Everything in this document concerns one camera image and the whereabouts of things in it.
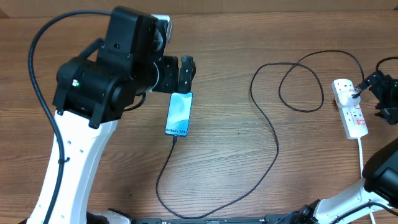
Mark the white power strip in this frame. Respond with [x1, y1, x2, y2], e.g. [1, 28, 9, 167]
[331, 79, 368, 139]

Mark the white charger plug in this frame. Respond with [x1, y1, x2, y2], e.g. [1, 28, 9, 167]
[336, 91, 361, 108]

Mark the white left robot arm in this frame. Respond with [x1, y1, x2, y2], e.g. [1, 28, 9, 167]
[27, 6, 196, 223]

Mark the white power strip cord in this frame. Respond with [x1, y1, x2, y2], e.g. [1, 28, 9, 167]
[356, 138, 377, 224]

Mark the blue Galaxy smartphone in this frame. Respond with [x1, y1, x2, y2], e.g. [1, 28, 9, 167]
[165, 92, 193, 137]

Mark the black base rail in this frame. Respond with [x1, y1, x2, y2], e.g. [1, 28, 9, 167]
[131, 211, 298, 224]

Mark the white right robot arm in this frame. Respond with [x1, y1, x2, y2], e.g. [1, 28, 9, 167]
[291, 70, 397, 223]

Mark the black USB charging cable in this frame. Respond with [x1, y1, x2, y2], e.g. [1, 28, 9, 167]
[155, 49, 366, 220]

